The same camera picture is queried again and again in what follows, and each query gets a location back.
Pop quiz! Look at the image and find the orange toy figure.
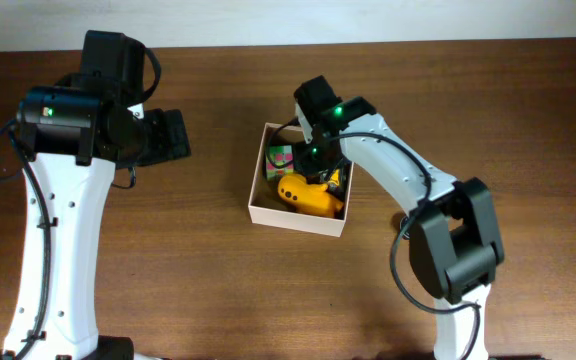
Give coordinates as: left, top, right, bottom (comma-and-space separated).
277, 173, 344, 218

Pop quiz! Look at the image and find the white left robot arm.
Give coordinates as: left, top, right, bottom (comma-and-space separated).
0, 87, 190, 359

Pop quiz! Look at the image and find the red grey toy car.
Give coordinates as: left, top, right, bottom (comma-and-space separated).
319, 167, 348, 199

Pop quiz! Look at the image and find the pastel puzzle cube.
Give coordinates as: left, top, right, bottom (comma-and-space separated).
265, 145, 294, 181

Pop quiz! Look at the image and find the pink cardboard box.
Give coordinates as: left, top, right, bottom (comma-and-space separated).
247, 123, 354, 237

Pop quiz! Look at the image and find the black round cap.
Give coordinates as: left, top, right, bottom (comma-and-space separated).
398, 215, 410, 240

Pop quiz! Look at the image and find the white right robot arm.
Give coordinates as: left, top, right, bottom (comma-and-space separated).
295, 95, 505, 359

